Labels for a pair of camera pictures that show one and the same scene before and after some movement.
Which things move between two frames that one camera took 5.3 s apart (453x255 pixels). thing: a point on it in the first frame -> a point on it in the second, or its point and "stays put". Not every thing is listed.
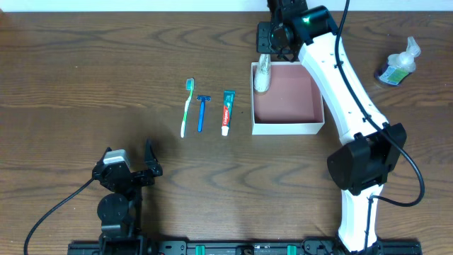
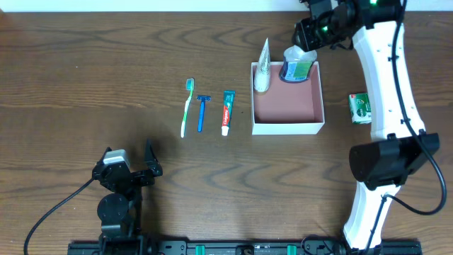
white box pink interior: [292, 105] stays put
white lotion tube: [262, 78] stays put
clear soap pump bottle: [400, 65] -> [297, 64]
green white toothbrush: [190, 86] stays put
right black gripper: [264, 44] -> [305, 36]
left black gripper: [135, 176] stays put
